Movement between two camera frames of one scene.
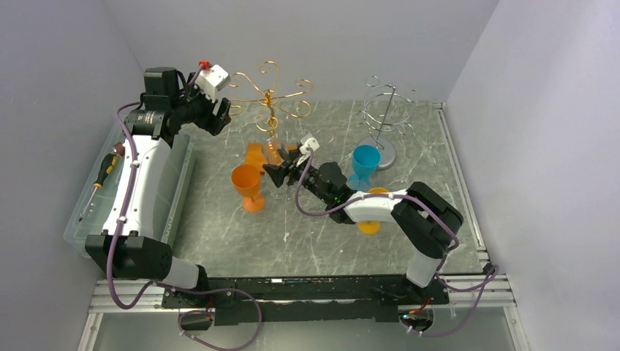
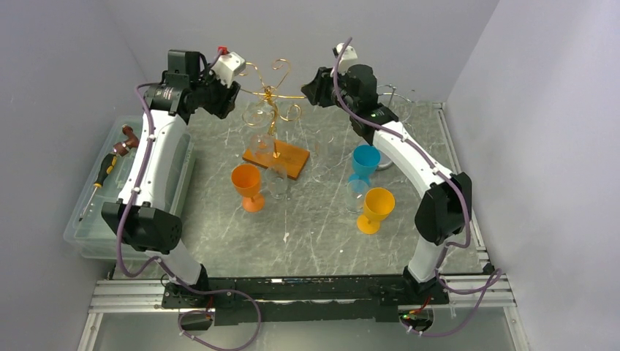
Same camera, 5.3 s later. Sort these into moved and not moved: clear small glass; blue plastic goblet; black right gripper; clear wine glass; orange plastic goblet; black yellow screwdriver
Moved: clear wine glass; black right gripper
Not moved: black yellow screwdriver; clear small glass; blue plastic goblet; orange plastic goblet
